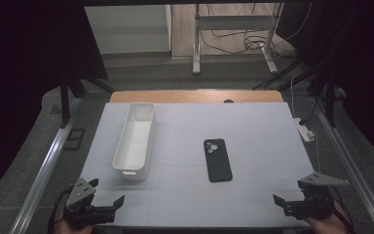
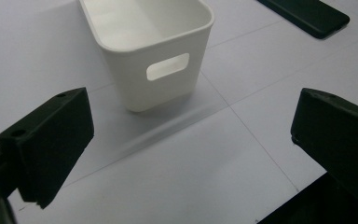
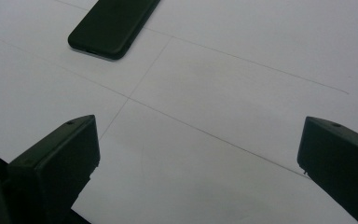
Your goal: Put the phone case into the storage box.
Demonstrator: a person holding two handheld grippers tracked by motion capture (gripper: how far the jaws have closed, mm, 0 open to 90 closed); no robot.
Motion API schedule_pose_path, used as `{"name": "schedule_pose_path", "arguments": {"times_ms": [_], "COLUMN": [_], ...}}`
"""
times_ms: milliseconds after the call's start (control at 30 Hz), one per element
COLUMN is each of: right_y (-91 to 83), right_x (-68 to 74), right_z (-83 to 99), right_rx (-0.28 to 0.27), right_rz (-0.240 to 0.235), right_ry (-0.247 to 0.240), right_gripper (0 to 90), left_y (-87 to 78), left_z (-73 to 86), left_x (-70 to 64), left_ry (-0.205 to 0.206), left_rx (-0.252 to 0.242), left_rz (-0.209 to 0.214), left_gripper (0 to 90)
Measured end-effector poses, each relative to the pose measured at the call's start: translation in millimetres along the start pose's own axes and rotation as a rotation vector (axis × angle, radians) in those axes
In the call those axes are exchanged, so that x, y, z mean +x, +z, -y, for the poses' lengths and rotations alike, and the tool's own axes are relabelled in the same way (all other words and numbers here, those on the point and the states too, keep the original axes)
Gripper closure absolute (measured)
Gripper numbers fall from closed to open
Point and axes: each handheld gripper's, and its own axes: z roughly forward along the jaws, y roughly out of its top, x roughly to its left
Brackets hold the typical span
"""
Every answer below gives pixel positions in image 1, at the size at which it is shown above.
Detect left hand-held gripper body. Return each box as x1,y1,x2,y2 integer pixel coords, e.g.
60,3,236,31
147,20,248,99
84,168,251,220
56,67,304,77
62,177,116,228

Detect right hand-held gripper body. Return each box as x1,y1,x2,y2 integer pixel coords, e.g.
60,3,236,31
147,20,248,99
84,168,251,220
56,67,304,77
283,171,351,220

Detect person's right hand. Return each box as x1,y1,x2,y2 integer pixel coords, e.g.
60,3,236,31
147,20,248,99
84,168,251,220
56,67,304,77
303,201,354,234

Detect person's left hand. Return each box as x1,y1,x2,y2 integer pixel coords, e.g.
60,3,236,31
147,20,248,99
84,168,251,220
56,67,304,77
53,213,95,234

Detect white table mat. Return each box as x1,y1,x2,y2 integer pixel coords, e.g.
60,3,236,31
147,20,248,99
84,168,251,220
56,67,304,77
77,102,316,228

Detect white plastic bin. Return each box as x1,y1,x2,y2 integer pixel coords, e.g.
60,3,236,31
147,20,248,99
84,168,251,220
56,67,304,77
112,102,157,181

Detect black stand leg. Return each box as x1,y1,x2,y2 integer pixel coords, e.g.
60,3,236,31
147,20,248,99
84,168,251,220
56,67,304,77
306,71,339,128
59,76,115,130

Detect black curtain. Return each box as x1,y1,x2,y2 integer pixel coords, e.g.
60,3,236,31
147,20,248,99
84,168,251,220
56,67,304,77
277,0,374,164
0,0,108,209

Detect white cabinet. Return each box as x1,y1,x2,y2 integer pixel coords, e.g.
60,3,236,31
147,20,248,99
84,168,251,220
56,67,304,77
84,4,173,56

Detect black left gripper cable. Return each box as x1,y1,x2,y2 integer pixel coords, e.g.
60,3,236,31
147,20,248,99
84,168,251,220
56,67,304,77
47,184,74,234

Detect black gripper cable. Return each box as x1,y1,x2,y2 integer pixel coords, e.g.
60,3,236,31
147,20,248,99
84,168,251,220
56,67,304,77
329,186,355,233
47,184,74,234

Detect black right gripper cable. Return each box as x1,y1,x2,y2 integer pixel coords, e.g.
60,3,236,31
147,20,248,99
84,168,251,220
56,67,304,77
329,186,355,233

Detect aluminium frame rail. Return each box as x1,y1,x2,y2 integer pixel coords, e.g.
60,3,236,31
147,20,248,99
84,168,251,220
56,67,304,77
311,97,374,233
9,97,84,234

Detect black plug cable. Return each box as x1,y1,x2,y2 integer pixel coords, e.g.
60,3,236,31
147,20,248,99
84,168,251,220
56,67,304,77
298,97,318,126

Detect thin white cable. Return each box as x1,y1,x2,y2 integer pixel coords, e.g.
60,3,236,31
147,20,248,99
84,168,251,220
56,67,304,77
290,76,298,118

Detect black floor cable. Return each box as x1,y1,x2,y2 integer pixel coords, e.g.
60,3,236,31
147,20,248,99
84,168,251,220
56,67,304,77
252,59,316,92

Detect tangle of black floor cables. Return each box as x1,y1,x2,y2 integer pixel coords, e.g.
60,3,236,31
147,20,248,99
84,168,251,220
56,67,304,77
199,3,313,59

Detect white desk frame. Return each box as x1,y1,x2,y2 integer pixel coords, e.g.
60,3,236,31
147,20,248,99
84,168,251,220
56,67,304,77
192,3,285,76

